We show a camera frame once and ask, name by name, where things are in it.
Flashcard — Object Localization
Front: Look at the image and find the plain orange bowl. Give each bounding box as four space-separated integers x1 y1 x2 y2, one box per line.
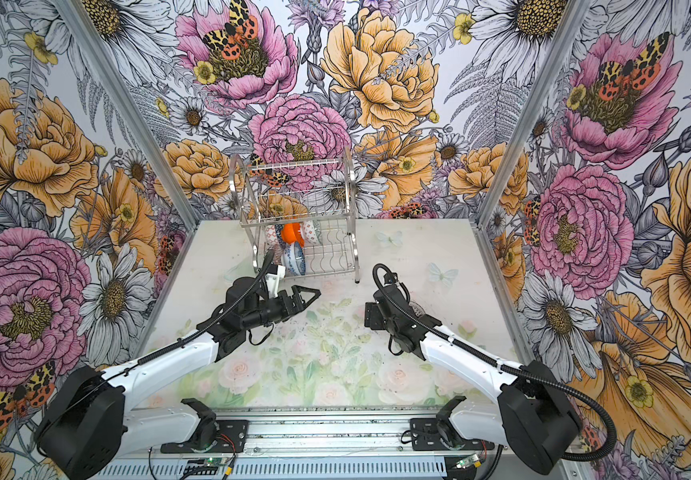
280 222 306 247

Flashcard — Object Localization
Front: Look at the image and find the chrome wire dish rack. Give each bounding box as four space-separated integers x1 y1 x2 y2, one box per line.
230 151 361 283

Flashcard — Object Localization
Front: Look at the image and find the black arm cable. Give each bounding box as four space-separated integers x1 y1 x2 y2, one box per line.
371 262 619 480
38 248 276 457

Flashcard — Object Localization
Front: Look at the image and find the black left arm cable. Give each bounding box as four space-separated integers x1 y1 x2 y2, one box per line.
38 248 276 457

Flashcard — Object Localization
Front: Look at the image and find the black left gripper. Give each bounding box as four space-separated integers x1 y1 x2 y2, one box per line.
244 285 322 329

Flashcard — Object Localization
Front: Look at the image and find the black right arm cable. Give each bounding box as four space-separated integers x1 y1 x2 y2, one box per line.
371 262 619 480

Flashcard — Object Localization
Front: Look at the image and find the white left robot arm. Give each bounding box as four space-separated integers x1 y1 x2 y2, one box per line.
35 277 322 479

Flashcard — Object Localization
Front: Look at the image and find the blue floral white bowl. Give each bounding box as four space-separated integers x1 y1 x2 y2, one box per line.
283 242 307 276

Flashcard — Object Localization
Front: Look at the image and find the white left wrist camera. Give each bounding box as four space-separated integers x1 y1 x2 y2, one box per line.
264 264 287 299

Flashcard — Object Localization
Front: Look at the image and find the dark blue lattice bowl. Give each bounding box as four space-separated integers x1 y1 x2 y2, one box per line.
265 225 282 248

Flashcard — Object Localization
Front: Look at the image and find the grey dotted white bowl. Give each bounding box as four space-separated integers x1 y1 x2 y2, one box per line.
409 301 425 318

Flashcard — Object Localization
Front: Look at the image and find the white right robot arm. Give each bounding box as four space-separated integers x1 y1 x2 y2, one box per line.
365 286 581 475

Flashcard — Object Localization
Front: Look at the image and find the aluminium right corner post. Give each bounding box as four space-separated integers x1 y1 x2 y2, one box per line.
475 0 589 226

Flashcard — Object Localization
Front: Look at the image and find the aluminium left corner post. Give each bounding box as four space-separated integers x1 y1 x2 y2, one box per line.
56 1 200 233

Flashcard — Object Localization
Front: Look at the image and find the aluminium corner post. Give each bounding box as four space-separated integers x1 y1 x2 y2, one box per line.
56 1 200 233
475 0 589 226

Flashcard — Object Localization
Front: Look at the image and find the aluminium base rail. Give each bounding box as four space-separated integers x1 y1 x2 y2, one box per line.
134 404 587 480

